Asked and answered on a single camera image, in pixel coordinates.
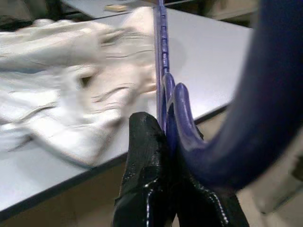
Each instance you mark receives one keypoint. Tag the grey table black frame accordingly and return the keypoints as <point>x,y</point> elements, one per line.
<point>213,59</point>

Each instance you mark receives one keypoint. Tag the small tan block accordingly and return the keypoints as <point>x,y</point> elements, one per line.
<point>114,7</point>

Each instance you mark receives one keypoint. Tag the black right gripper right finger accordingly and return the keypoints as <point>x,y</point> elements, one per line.
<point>203,208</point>

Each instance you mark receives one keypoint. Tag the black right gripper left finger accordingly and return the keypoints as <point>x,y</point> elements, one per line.
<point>146,165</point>

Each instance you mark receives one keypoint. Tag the white zip garment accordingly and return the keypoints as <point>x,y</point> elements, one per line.
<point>71,82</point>

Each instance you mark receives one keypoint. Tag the purple plastic hanger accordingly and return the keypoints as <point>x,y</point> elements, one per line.
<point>187,123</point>

